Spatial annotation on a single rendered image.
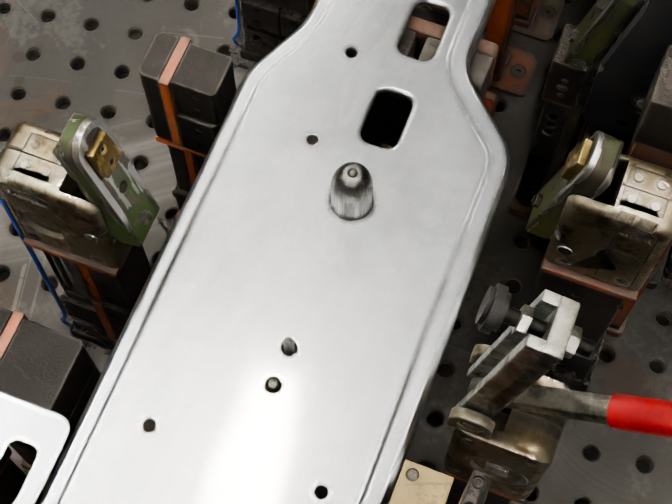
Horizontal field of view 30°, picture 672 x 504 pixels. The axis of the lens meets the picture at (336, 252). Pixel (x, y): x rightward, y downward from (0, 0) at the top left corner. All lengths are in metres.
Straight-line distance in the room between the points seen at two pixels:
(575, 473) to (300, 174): 0.42
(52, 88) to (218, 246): 0.48
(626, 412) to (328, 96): 0.37
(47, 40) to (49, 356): 0.54
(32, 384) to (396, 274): 0.28
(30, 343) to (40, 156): 0.14
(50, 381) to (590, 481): 0.53
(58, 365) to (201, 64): 0.27
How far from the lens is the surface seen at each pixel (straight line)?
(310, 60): 1.01
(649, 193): 0.91
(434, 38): 1.05
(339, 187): 0.91
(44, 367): 0.95
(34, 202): 0.95
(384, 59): 1.01
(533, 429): 0.85
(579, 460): 1.21
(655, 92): 0.89
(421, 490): 0.81
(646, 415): 0.77
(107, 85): 1.37
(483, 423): 0.82
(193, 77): 1.02
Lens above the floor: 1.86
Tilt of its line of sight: 67 degrees down
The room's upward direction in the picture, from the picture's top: straight up
